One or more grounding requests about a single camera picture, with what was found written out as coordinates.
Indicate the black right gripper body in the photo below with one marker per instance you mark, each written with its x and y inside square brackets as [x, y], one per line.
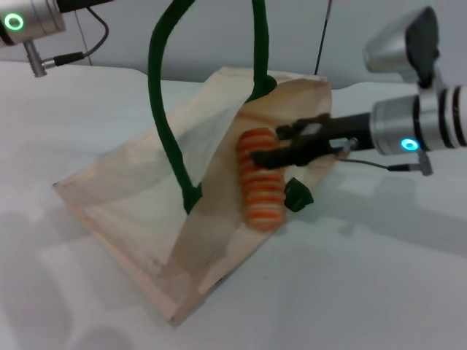
[346, 133]

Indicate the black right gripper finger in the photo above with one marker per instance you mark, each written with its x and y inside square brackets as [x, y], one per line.
[284, 156]
[299, 128]

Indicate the orange striped bread loaf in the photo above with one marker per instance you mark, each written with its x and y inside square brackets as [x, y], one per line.
[262, 197]

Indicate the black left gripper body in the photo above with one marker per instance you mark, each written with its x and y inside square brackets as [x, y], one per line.
[80, 4]

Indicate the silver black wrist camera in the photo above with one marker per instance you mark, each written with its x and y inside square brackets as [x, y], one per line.
[397, 47]

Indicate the thin dark wall strip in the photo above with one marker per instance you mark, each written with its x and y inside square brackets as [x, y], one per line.
[323, 40]

